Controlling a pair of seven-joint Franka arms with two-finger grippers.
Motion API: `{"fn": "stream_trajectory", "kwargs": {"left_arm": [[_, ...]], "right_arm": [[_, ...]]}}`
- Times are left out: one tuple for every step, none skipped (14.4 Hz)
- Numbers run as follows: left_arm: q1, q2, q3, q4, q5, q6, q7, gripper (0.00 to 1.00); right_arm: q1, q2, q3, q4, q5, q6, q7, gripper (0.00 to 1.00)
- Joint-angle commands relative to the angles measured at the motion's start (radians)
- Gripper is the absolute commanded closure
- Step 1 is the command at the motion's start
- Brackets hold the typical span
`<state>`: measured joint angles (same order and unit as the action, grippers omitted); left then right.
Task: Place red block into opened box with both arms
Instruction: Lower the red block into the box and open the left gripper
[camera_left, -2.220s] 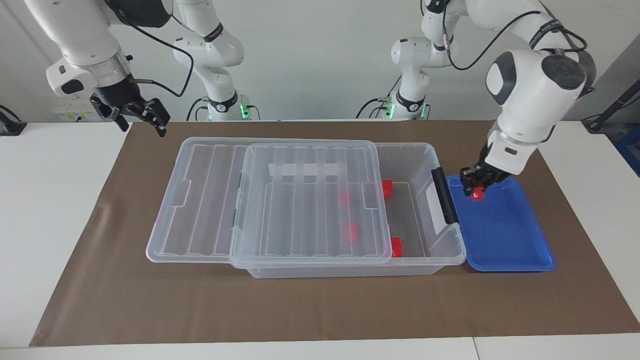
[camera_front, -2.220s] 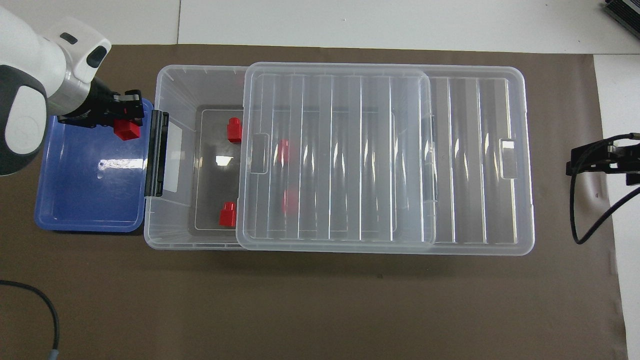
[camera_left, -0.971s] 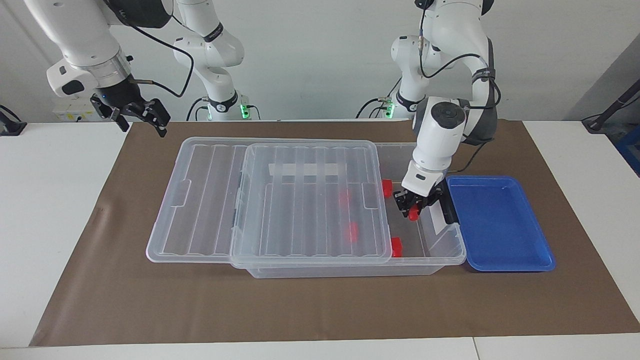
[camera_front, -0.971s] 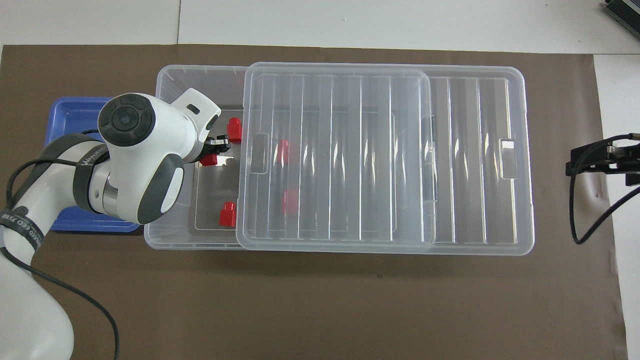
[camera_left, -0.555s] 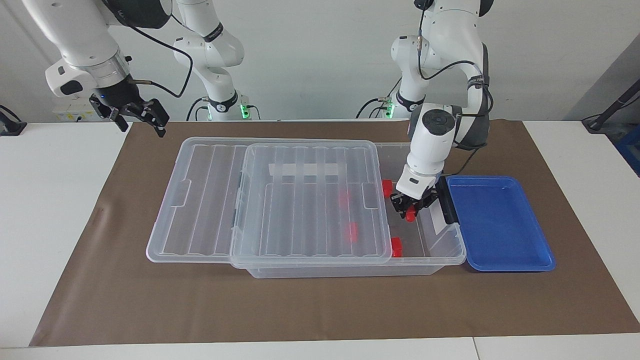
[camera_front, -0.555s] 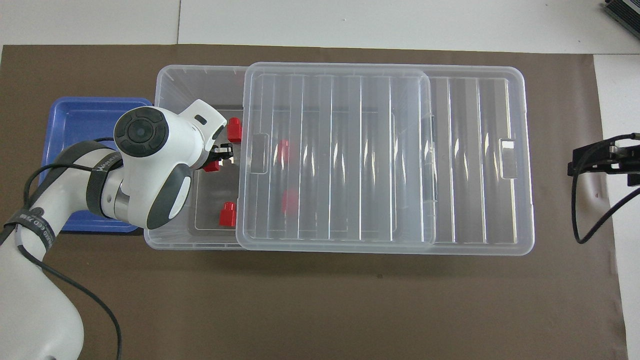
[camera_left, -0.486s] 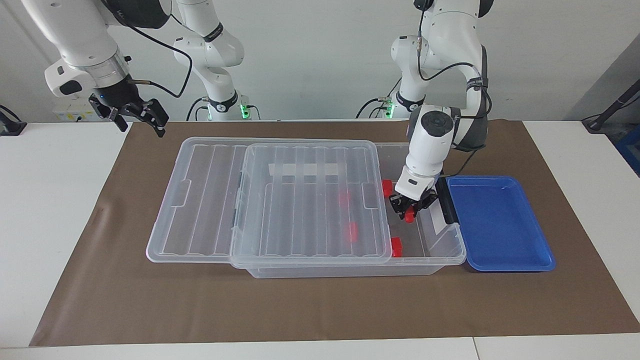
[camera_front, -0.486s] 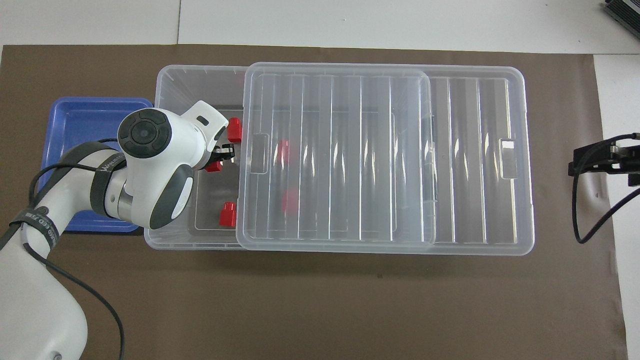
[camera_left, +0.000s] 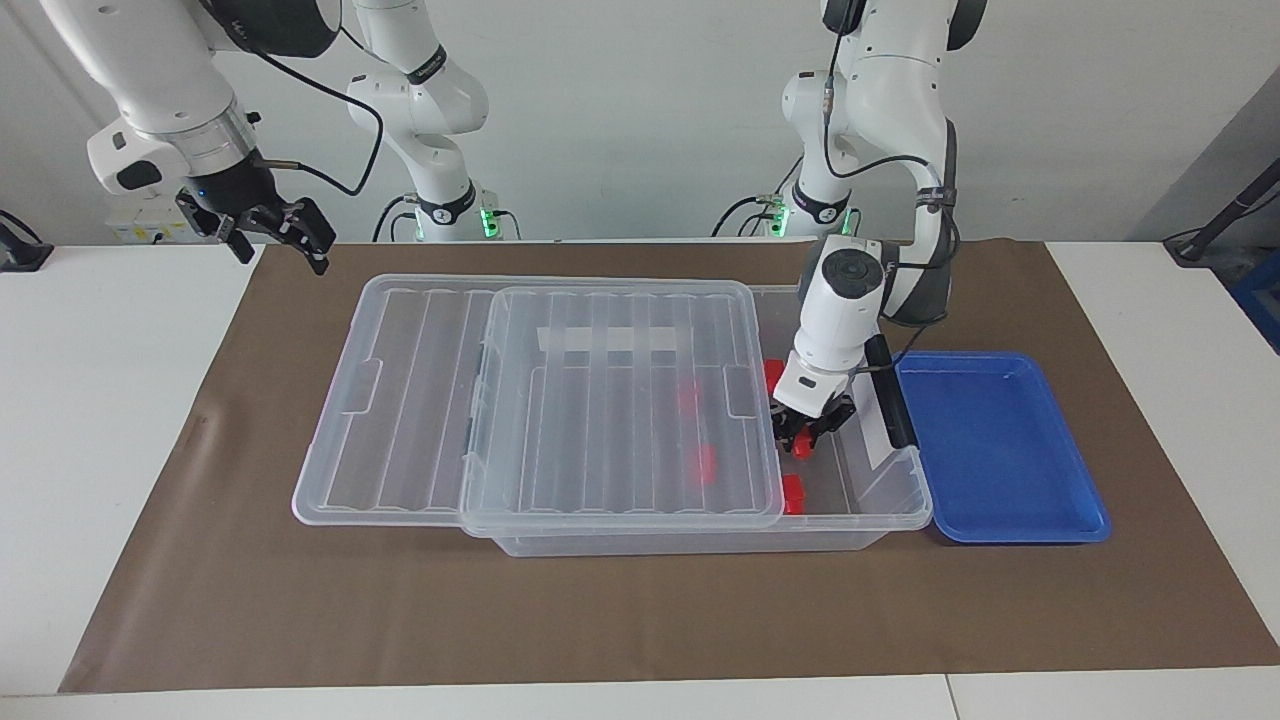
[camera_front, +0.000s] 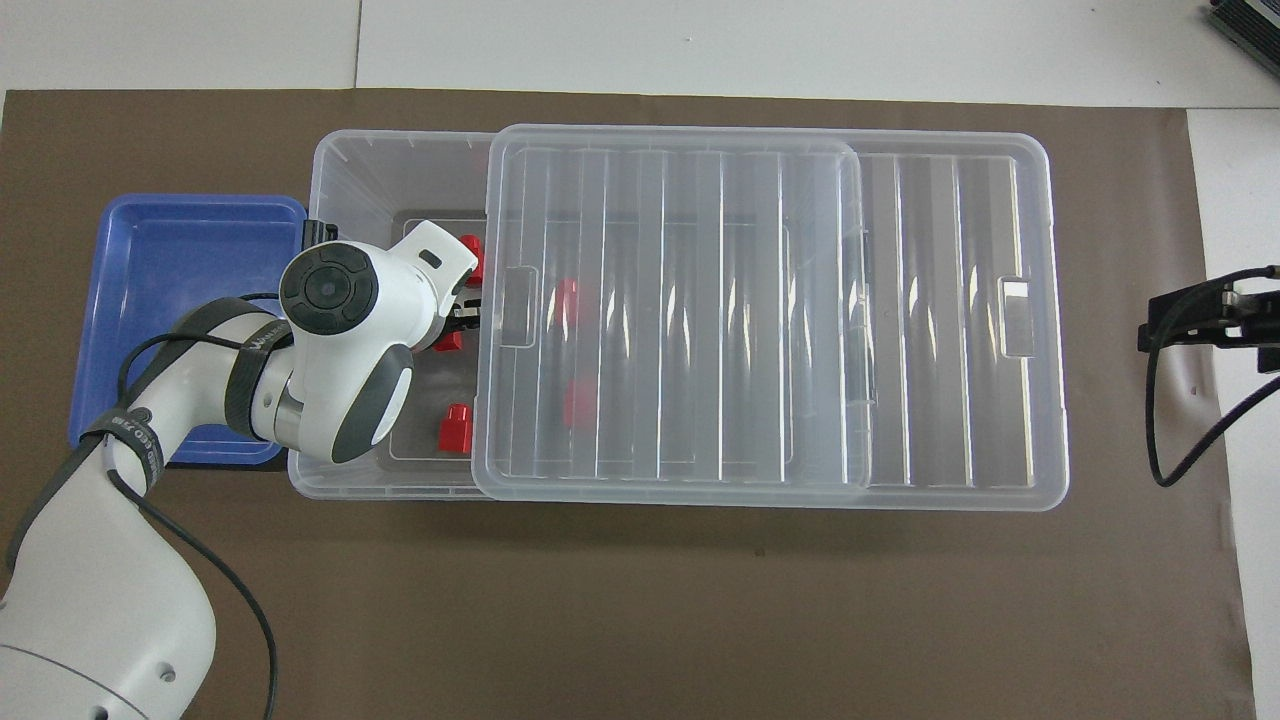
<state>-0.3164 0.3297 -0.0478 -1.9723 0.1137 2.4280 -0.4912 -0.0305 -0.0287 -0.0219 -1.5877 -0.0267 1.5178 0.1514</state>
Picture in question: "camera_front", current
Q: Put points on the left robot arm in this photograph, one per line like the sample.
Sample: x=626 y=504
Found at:
x=90 y=590

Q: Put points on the red block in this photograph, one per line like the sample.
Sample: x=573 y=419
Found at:
x=456 y=430
x=451 y=342
x=567 y=303
x=579 y=405
x=473 y=260

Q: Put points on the clear plastic storage box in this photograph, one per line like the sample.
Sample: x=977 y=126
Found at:
x=400 y=170

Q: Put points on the clear ribbed plastic lid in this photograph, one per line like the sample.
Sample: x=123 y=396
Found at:
x=930 y=330

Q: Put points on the blue plastic tray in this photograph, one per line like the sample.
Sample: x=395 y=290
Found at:
x=170 y=260

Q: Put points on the dark ribbed device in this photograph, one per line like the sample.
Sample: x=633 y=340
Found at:
x=1250 y=22

